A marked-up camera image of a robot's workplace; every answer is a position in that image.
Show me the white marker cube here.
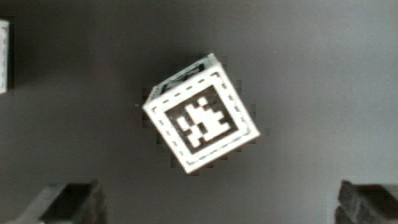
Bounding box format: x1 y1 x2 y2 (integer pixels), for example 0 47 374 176
141 53 259 174
0 17 12 94

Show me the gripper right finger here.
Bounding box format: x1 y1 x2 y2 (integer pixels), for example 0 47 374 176
333 180 398 224

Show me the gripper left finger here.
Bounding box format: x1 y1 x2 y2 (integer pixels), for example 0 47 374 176
12 181 108 224

